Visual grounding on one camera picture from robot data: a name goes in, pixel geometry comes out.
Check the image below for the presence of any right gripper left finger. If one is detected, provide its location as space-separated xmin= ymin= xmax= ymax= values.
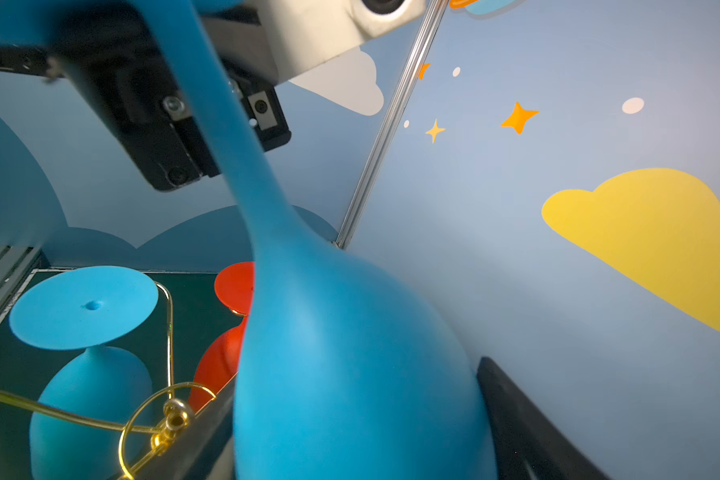
xmin=117 ymin=378 xmax=236 ymax=479

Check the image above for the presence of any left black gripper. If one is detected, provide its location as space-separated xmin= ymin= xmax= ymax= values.
xmin=0 ymin=41 xmax=292 ymax=192

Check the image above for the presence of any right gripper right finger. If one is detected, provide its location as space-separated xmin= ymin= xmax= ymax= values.
xmin=477 ymin=357 xmax=607 ymax=480

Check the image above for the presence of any blue wine glass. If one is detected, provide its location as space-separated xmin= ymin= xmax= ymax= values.
xmin=0 ymin=0 xmax=499 ymax=480
xmin=9 ymin=266 xmax=158 ymax=479

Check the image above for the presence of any red wine glass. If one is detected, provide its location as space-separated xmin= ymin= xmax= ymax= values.
xmin=193 ymin=262 xmax=255 ymax=394

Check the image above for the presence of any gold wire glass rack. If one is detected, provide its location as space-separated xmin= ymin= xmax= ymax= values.
xmin=0 ymin=280 xmax=218 ymax=480

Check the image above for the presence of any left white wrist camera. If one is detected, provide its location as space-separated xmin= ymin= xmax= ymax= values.
xmin=200 ymin=0 xmax=428 ymax=88

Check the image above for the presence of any aluminium frame left post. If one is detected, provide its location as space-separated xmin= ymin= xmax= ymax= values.
xmin=335 ymin=0 xmax=448 ymax=250

